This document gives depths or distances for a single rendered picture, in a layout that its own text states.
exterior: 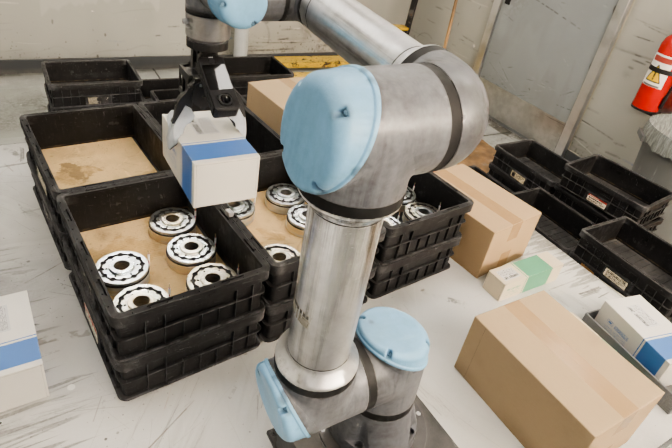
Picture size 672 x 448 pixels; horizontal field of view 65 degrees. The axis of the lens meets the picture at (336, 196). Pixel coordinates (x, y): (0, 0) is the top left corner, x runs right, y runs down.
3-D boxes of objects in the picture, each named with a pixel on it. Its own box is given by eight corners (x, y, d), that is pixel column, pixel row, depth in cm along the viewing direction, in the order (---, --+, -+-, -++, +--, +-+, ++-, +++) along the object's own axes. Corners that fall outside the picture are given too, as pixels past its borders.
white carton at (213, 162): (256, 197, 99) (260, 156, 94) (193, 208, 93) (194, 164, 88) (219, 148, 113) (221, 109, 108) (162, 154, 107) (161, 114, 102)
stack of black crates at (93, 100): (133, 137, 292) (129, 59, 268) (146, 163, 272) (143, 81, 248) (52, 145, 272) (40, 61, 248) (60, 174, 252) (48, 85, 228)
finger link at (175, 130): (163, 138, 100) (190, 98, 98) (171, 152, 96) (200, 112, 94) (148, 131, 97) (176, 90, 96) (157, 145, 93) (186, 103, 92)
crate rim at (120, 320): (272, 278, 102) (273, 269, 101) (112, 332, 86) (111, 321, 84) (190, 177, 128) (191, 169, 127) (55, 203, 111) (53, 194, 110)
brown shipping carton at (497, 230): (522, 255, 158) (542, 212, 150) (476, 278, 146) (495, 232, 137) (449, 204, 177) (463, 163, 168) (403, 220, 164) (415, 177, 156)
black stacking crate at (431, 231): (462, 239, 141) (475, 204, 135) (379, 270, 125) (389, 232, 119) (371, 168, 166) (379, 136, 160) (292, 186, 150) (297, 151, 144)
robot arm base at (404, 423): (430, 451, 88) (443, 413, 83) (346, 475, 82) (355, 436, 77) (392, 379, 99) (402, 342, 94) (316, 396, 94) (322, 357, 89)
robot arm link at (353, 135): (369, 427, 79) (478, 89, 49) (278, 468, 72) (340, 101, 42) (330, 365, 87) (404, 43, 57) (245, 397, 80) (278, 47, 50)
